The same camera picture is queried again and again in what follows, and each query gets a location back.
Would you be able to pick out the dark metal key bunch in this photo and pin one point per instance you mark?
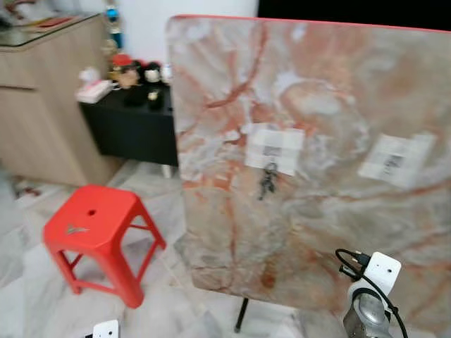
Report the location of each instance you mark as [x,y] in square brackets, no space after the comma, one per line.
[267,182]

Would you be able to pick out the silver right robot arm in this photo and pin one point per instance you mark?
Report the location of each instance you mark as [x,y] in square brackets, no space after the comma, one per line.
[366,317]

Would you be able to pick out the marble pattern folding table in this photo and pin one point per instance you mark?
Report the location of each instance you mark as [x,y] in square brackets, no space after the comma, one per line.
[317,232]

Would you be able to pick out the black television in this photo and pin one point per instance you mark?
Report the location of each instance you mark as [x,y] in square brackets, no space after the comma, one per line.
[352,13]

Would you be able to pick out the black round plush toy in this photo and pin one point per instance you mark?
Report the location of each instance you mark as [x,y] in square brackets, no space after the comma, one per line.
[152,74]

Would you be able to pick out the black low console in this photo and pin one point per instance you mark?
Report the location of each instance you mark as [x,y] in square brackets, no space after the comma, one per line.
[134,134]

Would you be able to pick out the red plastic stool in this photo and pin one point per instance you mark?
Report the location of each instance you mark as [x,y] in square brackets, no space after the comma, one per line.
[99,218]

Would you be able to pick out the pink tissue box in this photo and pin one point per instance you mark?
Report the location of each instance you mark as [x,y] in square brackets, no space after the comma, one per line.
[94,89]

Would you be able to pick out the blue and gold trophy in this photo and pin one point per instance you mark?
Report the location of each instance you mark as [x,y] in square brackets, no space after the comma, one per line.
[113,28]

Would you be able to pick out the single silver key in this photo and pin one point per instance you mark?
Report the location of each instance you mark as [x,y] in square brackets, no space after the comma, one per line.
[76,229]

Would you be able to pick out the light wooden cabinet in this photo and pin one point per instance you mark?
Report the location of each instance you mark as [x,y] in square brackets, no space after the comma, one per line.
[42,120]

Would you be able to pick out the flat red box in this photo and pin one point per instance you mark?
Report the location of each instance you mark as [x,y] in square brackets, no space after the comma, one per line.
[55,22]

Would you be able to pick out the small red floor objects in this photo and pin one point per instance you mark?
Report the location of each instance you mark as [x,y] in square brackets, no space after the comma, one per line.
[28,189]

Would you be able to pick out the white adhesive wall hook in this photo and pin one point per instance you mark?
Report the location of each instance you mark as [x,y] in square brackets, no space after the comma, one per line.
[275,144]
[394,158]

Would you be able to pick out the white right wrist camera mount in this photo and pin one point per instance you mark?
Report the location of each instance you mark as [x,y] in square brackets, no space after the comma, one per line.
[380,273]

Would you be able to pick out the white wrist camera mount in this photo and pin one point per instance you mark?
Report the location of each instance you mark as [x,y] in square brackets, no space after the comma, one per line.
[380,273]
[107,330]

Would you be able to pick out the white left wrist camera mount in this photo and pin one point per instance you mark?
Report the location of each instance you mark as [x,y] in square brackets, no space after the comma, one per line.
[107,330]

